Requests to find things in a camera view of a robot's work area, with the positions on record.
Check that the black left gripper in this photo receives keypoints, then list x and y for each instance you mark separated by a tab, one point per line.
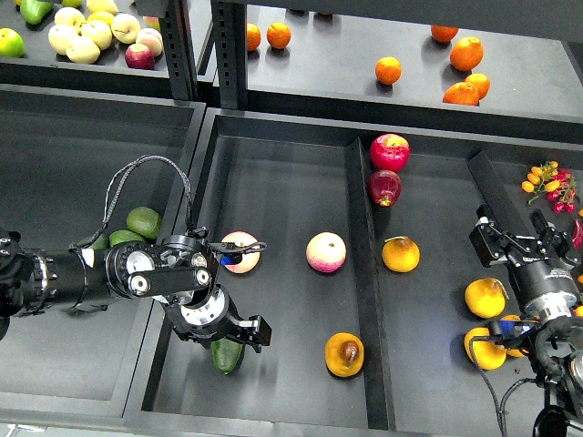
213	318

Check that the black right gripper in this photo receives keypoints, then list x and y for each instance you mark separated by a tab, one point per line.
542	286

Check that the dark green avocado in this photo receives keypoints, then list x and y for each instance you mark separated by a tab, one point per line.
227	355

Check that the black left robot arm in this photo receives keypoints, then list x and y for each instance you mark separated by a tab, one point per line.
180	273

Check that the yellow pear upper right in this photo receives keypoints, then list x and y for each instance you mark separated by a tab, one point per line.
486	297

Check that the yellow pear far right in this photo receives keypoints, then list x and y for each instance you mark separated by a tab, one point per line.
514	318

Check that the yellow pear lower right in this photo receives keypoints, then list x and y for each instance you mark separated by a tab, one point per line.
480	349

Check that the green avocado top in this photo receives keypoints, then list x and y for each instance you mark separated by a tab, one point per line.
144	221

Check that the green avocado middle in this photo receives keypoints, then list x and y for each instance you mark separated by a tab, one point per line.
123	236

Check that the green avocado hidden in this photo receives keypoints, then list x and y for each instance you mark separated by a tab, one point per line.
101	242

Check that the pale yellow pear front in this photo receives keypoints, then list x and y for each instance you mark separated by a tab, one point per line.
82	50

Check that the pale yellow pear centre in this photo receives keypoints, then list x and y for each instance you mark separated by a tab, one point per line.
99	32

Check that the pale yellow pear left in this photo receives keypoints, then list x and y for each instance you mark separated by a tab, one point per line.
59	37

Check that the red chili pepper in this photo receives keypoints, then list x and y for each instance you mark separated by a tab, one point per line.
577	234

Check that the black divider right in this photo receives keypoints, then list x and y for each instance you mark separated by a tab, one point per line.
491	188

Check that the cherry tomato bunch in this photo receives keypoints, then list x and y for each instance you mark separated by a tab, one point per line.
557	185

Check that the pink peach left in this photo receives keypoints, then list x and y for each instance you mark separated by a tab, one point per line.
248	261

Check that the pink peach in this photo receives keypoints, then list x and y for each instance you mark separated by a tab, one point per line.
326	252
248	261

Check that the pink peach right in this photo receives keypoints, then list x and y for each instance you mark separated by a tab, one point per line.
326	252

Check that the black centre tray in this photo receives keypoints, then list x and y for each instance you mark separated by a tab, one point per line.
285	180

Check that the black tray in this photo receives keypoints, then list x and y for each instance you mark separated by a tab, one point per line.
285	180
59	150

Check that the dark red apple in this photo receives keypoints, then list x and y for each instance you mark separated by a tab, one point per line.
384	187

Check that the orange front right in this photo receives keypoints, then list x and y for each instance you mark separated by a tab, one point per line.
462	93

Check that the bright red apple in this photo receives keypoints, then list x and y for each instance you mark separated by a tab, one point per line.
390	152

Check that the orange right small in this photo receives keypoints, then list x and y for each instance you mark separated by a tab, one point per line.
481	82

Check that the large orange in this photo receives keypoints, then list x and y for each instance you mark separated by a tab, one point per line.
467	53

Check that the orange shelf centre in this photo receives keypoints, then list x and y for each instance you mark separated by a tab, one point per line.
388	70

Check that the orange top right edge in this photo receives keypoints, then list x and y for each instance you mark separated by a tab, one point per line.
443	34

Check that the black left tray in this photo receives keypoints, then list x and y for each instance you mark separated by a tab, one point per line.
59	150

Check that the red apple on shelf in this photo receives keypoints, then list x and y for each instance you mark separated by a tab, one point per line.
139	56

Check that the small orange top shelf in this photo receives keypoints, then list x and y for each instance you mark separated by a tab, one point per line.
279	35

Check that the pale peach on shelf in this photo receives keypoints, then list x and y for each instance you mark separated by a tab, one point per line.
151	38

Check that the orange cut by post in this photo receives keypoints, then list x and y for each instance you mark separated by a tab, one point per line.
253	37

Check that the black shelf post right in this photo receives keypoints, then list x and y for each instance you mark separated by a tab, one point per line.
230	38

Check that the black shelf post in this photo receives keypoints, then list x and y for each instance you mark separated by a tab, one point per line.
230	38
173	18

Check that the black shelf post left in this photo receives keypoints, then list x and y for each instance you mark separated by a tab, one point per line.
173	18

